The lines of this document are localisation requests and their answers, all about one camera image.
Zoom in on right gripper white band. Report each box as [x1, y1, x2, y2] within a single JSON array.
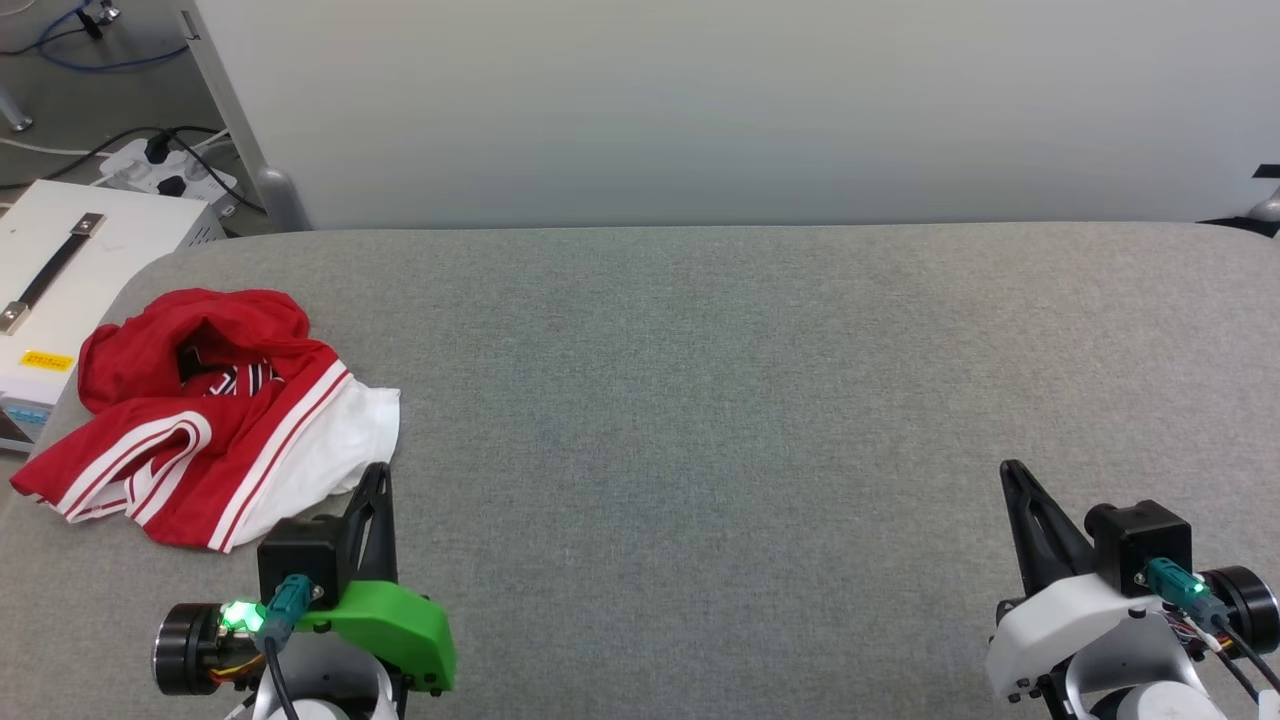
[[985, 461, 1167, 701]]

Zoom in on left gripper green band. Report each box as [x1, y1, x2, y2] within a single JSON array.
[[295, 462, 458, 693]]

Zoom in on red and white shirt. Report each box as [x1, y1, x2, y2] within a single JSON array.
[[10, 288, 403, 554]]

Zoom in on right black motor cylinder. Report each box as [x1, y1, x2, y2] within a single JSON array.
[[1200, 566, 1280, 633]]

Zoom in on black motor cylinder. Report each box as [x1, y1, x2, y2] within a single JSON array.
[[1200, 566, 1280, 633], [153, 602, 263, 697]]

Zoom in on left black motor cylinder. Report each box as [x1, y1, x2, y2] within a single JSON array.
[[153, 602, 263, 697]]

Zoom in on black floor base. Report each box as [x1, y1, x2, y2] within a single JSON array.
[[1195, 165, 1280, 239]]

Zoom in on white instrument box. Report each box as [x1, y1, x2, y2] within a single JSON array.
[[0, 180, 229, 456]]

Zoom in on white power strip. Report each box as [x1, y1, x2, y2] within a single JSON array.
[[98, 137, 239, 219]]

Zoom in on white partition panel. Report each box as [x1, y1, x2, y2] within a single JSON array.
[[195, 0, 1280, 229]]

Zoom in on black clip stand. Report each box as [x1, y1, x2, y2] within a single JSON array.
[[78, 0, 123, 41]]

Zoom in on left teal camera cable connector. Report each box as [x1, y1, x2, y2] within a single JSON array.
[[260, 573, 323, 720]]

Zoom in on teal camera cable connector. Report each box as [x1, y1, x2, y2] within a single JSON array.
[[260, 573, 323, 720], [1143, 558, 1280, 693]]

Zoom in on right teal camera cable connector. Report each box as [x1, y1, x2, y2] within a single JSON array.
[[1143, 558, 1280, 693]]

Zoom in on black power cable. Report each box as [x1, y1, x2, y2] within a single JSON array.
[[0, 125, 267, 216]]

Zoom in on grey partition post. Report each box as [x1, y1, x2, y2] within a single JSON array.
[[178, 0, 312, 233]]

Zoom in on black strap handle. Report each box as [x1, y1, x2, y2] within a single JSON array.
[[0, 213, 107, 335]]

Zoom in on white floor cable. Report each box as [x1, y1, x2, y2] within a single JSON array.
[[0, 135, 101, 158]]

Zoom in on blue cable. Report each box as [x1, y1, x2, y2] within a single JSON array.
[[38, 0, 191, 74]]

